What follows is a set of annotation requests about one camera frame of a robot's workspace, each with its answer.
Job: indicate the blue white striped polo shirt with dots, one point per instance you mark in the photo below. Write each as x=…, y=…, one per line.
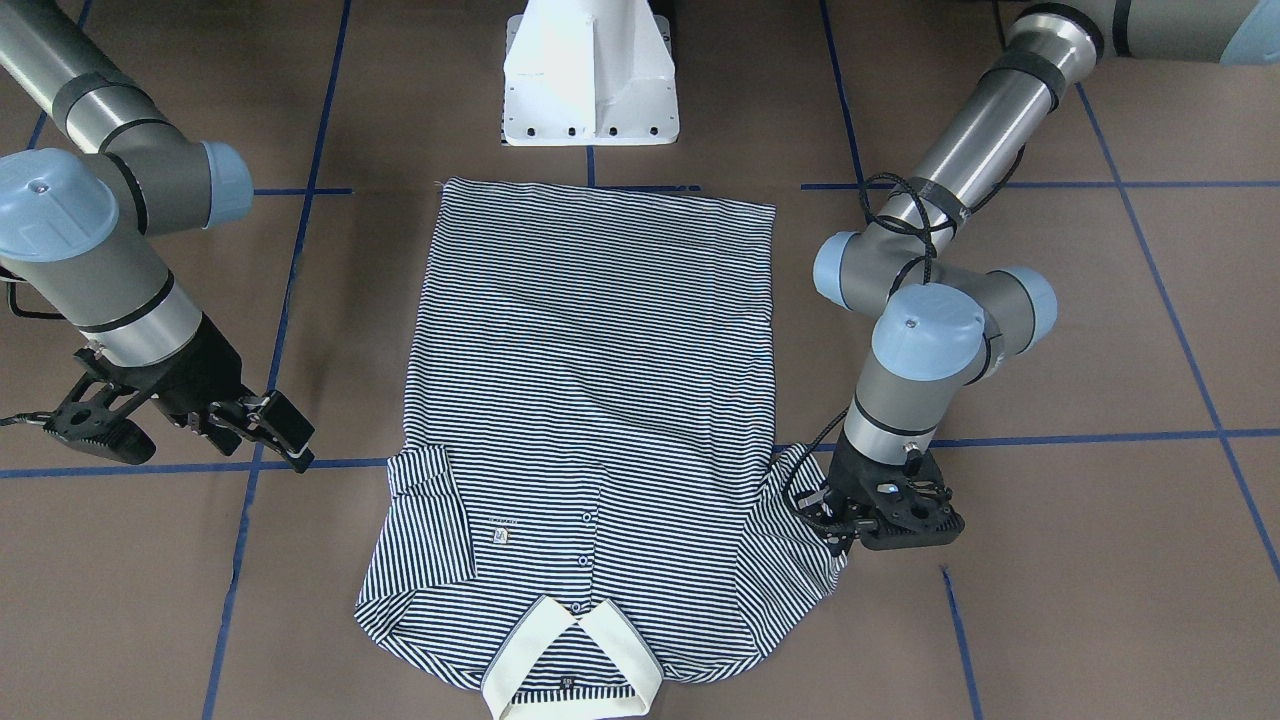
x=587, y=504

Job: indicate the white pedestal column base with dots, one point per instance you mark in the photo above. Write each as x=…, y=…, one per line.
x=590, y=73

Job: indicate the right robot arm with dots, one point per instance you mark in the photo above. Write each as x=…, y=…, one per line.
x=78, y=226

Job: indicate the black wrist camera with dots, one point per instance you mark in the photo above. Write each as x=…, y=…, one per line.
x=95, y=417
x=909, y=514

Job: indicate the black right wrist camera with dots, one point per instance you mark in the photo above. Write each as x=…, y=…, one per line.
x=95, y=417

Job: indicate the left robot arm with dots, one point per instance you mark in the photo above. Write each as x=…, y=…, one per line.
x=939, y=327

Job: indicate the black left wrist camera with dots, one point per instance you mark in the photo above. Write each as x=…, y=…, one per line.
x=909, y=514

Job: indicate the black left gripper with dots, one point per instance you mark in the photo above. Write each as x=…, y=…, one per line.
x=850, y=466

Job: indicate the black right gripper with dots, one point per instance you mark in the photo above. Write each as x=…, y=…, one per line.
x=203, y=370

